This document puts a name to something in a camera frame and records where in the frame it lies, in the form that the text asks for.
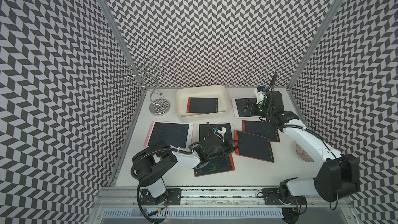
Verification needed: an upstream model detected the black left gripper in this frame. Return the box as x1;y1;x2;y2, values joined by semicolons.
208;136;242;160

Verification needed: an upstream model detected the red writing tablet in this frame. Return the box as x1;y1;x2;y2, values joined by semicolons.
234;130;275;163
194;155;235;177
187;97;219;114

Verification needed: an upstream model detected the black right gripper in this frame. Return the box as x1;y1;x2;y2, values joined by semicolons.
238;100;273;118

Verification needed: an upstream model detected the white plastic storage box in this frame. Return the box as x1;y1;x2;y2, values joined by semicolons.
175;85;232;122

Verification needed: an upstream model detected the chrome wire stand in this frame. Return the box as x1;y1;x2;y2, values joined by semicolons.
124;57;171;117

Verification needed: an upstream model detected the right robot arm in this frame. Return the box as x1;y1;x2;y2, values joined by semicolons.
256;74;360;205

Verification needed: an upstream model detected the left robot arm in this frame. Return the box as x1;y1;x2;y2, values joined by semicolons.
130;123;239;224

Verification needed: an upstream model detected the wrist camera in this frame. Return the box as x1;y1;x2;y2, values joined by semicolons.
213;125;227;139
255;86;267;104

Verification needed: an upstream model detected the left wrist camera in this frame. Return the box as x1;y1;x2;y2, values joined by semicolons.
213;125;227;139

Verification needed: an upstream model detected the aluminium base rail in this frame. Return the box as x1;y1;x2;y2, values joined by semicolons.
86;186;361;224

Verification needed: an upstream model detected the pink writing tablet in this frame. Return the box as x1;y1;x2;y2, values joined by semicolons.
232;97;260;119
144;121;194;148

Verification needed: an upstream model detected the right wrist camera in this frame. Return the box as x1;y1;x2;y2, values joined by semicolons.
255;86;267;104

